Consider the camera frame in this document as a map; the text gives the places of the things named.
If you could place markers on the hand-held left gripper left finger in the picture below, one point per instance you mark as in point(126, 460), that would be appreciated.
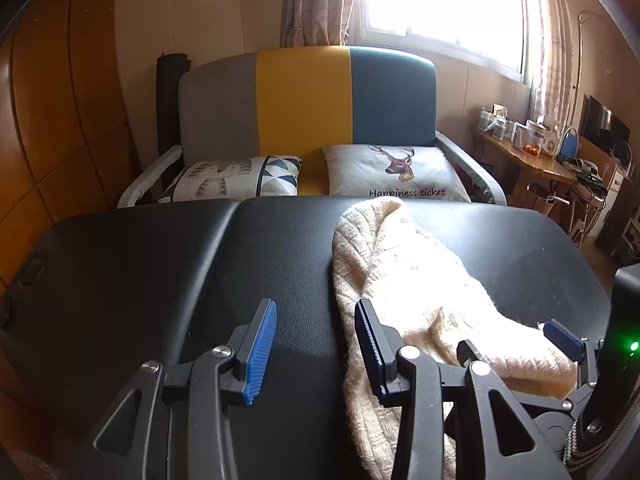
point(260, 350)

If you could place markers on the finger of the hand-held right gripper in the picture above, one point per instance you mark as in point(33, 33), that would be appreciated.
point(467, 351)
point(562, 339)

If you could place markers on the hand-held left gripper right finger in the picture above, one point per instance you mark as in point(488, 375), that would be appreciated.
point(367, 340)

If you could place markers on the cream knit sweater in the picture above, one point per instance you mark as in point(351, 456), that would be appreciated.
point(415, 270)

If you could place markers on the pile of dark clothes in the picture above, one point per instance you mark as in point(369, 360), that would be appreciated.
point(587, 175)

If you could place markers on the white cabinet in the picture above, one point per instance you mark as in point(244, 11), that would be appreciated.
point(617, 200)

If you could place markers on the brown paper bag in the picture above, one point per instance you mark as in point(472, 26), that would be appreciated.
point(545, 202)

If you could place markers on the black padded folding table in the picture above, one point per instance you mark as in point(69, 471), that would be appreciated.
point(150, 270)

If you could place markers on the deer print pillow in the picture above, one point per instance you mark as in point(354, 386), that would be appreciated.
point(360, 170)

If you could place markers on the blue chair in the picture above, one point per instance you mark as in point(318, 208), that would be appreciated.
point(568, 146)

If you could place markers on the geometric print pillow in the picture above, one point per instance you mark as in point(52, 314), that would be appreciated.
point(235, 175)

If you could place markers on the wooden desk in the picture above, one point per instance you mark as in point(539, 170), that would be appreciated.
point(520, 160)

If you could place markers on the oranges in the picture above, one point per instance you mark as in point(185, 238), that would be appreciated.
point(532, 149)

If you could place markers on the black television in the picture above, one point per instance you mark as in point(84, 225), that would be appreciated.
point(600, 125)

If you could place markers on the clear plastic container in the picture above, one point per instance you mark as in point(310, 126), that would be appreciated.
point(530, 135)

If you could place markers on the glass jar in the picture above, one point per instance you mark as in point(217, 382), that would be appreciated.
point(486, 121)

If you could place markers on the grey yellow teal sofa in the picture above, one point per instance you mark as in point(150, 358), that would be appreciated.
point(300, 100)

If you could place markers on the patterned beige curtain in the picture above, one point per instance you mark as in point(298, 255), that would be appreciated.
point(315, 0)
point(555, 60)

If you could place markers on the wooden wardrobe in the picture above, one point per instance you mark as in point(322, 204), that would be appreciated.
point(60, 110)

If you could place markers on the large bright window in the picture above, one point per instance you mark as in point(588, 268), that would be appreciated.
point(440, 0)

